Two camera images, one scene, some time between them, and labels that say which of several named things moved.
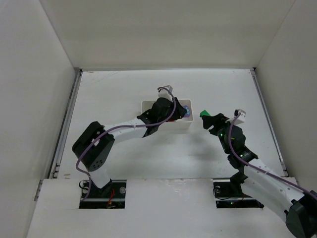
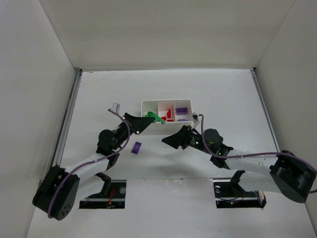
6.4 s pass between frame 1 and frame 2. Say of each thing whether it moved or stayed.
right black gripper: moved
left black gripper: moved
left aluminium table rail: stayed
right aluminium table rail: stayed
